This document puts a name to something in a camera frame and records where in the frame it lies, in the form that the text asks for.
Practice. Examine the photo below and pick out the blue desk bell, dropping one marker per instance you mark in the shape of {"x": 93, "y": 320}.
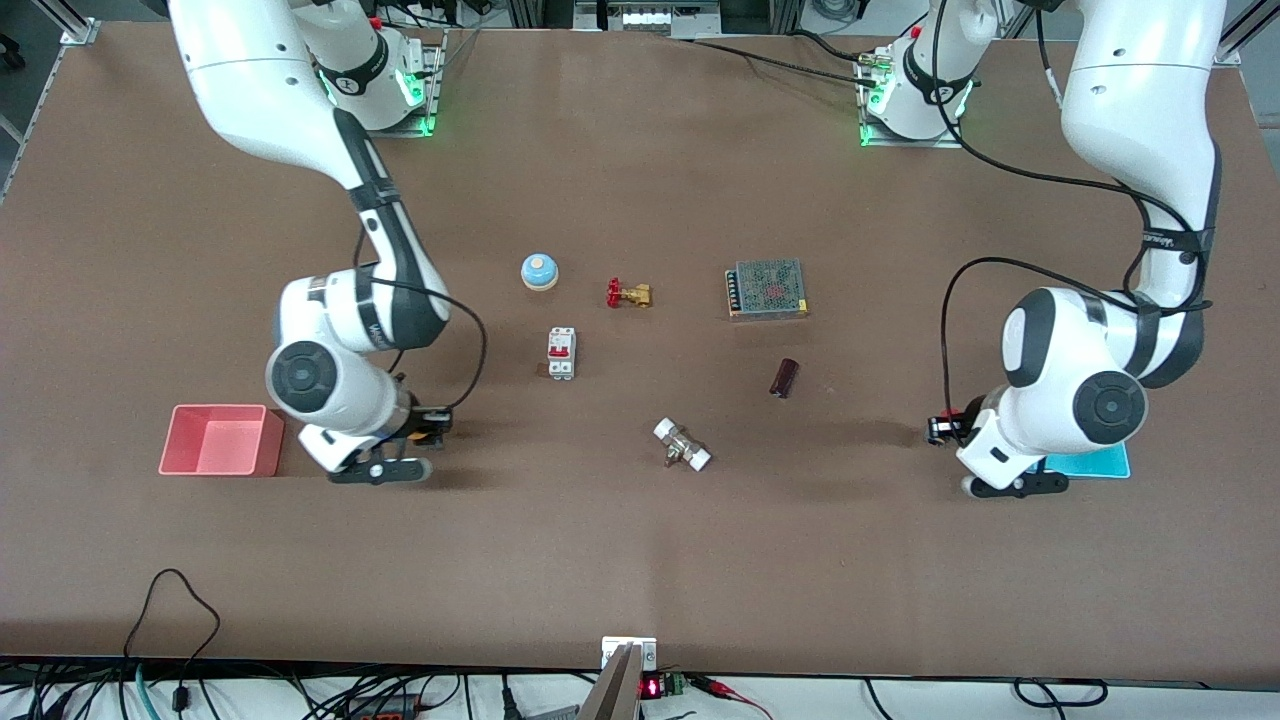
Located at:
{"x": 539, "y": 272}

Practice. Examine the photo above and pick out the pink plastic box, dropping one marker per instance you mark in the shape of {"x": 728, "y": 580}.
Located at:
{"x": 225, "y": 450}

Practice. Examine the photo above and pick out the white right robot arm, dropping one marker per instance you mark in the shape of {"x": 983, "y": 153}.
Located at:
{"x": 330, "y": 340}

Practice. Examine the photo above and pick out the white lit control box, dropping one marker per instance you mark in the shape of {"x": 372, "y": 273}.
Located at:
{"x": 650, "y": 18}

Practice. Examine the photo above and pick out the metal mesh power supply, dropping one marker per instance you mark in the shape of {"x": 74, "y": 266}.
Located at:
{"x": 768, "y": 290}

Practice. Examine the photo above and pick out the grey camera support pole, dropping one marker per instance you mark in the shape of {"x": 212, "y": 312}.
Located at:
{"x": 610, "y": 700}

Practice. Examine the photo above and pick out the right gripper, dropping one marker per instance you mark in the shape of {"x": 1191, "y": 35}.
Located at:
{"x": 421, "y": 418}

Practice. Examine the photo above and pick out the red LED display module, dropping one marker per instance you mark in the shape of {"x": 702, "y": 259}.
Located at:
{"x": 652, "y": 688}

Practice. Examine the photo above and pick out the cyan plastic box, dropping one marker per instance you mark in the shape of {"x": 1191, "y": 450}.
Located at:
{"x": 1095, "y": 463}

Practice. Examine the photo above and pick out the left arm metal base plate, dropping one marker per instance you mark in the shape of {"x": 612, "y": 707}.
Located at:
{"x": 915, "y": 143}

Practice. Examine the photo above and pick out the aluminium frame profile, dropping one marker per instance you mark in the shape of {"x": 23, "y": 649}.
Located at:
{"x": 1235, "y": 45}
{"x": 80, "y": 32}

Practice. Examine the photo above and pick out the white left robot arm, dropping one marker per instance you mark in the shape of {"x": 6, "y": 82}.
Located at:
{"x": 1070, "y": 380}

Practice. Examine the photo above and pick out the dark red capacitor cylinder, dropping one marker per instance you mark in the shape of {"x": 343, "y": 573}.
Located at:
{"x": 785, "y": 378}

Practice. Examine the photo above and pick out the silver camera mount bracket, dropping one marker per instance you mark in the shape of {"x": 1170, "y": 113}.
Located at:
{"x": 645, "y": 650}

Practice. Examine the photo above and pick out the metal fitting white ends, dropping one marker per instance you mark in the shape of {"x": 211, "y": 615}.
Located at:
{"x": 682, "y": 445}

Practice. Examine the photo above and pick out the black power strip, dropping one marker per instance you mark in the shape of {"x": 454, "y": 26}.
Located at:
{"x": 385, "y": 708}

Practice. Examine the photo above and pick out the white red circuit breaker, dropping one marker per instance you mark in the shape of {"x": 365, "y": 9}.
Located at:
{"x": 561, "y": 352}

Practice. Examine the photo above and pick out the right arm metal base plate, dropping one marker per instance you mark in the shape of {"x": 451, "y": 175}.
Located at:
{"x": 432, "y": 80}

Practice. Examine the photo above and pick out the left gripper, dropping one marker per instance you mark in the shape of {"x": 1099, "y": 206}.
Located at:
{"x": 962, "y": 419}

